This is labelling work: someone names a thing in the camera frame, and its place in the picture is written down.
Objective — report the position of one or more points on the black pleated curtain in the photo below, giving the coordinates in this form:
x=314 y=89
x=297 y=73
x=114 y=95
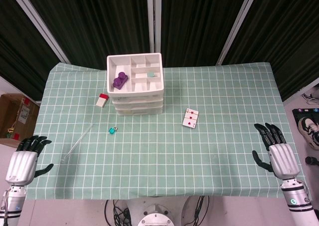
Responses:
x=94 y=24
x=286 y=36
x=197 y=24
x=17 y=49

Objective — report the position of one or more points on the clear plastic drawer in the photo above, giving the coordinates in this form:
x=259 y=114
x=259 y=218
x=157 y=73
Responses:
x=137 y=105
x=139 y=112

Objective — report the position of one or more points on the black and white sneaker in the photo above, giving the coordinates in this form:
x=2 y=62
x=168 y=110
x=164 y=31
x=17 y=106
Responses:
x=309 y=131

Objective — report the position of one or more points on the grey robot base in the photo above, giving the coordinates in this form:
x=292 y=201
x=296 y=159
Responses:
x=157 y=213

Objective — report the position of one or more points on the black electronic device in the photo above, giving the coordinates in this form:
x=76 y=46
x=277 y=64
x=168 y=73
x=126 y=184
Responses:
x=305 y=112

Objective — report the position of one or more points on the black cylindrical object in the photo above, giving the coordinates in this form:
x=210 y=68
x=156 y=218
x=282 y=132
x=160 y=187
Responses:
x=312 y=160

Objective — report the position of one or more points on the playing card deck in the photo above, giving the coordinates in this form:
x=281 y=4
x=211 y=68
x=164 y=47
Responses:
x=191 y=118

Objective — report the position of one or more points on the white metal frame post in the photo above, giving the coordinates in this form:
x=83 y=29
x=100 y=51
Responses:
x=236 y=24
x=154 y=19
x=40 y=24

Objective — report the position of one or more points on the small teal block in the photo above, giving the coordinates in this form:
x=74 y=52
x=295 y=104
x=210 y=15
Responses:
x=150 y=74

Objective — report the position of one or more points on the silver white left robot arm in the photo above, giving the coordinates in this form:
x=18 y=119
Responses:
x=12 y=203

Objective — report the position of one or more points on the green checked tablecloth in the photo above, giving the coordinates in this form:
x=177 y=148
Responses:
x=159 y=156

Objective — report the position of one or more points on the white drawer organizer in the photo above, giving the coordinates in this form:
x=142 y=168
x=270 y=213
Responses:
x=135 y=96

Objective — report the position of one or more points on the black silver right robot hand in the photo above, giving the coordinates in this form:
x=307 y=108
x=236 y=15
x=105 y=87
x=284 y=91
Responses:
x=284 y=161

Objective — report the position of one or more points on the brown cardboard box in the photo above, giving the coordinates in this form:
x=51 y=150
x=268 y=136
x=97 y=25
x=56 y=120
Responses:
x=15 y=116

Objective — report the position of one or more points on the red and white box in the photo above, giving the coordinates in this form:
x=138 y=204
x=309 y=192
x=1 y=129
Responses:
x=101 y=101

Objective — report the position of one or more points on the purple toy brick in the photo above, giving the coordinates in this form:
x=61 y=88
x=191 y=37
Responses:
x=120 y=80

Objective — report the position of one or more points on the clear plastic pipette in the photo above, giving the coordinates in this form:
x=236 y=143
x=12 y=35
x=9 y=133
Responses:
x=78 y=141

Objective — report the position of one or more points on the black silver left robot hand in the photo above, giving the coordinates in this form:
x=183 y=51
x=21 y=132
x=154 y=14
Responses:
x=21 y=166

